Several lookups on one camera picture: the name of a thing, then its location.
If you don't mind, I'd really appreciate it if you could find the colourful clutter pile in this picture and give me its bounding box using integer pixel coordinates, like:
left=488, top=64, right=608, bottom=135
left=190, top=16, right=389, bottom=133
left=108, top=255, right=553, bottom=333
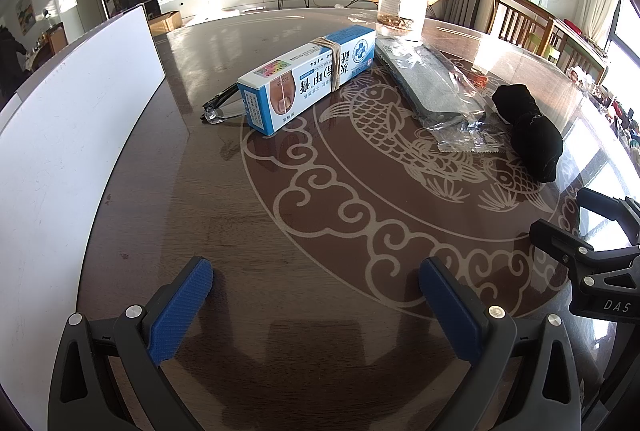
left=567, top=61, right=640, bottom=146

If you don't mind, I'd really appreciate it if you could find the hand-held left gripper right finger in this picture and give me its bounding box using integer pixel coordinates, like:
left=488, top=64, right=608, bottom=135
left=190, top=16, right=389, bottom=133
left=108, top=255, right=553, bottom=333
left=419, top=256, right=583, bottom=431

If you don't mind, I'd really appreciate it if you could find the white board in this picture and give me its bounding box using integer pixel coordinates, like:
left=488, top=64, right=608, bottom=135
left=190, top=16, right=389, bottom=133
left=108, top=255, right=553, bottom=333
left=0, top=3, right=167, bottom=312

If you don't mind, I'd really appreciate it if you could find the brown cardboard box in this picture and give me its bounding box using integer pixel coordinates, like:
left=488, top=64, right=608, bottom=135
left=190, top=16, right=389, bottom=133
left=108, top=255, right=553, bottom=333
left=148, top=10, right=183, bottom=36

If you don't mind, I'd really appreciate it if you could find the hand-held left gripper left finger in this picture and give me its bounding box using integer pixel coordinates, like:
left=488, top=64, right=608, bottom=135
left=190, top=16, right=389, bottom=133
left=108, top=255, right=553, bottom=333
left=47, top=256, right=216, bottom=431

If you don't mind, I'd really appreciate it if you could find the blue white medicine box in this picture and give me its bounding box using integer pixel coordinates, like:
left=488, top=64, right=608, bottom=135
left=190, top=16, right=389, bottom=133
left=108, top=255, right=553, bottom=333
left=236, top=25, right=377, bottom=136

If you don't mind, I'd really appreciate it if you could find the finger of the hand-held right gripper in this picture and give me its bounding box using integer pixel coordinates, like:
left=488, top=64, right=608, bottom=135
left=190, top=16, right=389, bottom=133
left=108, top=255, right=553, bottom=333
left=576, top=187, right=640, bottom=244
left=530, top=219, right=640, bottom=282

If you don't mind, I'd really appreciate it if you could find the wooden slatted chair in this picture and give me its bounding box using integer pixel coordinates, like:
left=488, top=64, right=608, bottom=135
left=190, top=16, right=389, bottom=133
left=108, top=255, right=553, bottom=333
left=492, top=0, right=556, bottom=49
left=547, top=18, right=608, bottom=84

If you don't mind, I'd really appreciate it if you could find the phone case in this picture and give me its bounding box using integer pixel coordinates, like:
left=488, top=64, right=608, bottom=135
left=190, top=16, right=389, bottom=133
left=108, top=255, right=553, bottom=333
left=374, top=36, right=506, bottom=152

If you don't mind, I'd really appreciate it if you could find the black cloth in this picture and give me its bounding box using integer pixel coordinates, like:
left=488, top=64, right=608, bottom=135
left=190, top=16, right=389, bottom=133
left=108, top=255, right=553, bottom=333
left=491, top=83, right=564, bottom=183

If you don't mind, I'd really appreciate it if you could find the brown patterned desktop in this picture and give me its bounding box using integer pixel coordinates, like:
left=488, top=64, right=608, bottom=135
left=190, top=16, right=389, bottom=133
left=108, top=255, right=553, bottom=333
left=75, top=6, right=640, bottom=431

